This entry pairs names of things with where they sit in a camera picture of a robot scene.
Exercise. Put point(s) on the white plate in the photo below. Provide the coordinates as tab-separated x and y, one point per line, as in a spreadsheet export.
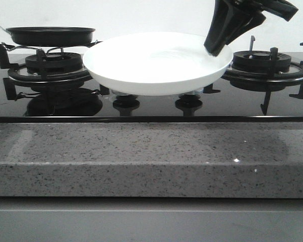
155	63

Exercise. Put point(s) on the silver stove knob right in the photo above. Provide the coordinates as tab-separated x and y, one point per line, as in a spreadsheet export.
196	92

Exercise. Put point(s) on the grey cabinet front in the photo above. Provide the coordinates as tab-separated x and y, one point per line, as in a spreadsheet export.
150	219

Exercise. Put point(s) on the black frying pan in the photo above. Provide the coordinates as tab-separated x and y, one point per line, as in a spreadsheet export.
50	36

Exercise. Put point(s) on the black burner with pan support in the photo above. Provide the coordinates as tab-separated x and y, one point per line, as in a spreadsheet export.
53	75

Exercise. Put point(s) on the silver stove knob left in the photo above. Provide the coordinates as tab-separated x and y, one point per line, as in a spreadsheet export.
117	93

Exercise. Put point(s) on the silver stove knob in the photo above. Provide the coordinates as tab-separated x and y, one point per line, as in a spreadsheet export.
117	93
196	92

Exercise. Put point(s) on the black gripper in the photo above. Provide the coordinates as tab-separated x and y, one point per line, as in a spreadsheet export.
230	20

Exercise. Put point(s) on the black glass gas stove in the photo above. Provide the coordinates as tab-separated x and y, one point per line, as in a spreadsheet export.
118	109

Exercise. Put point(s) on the black burner without pan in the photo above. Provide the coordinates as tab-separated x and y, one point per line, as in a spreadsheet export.
258	83

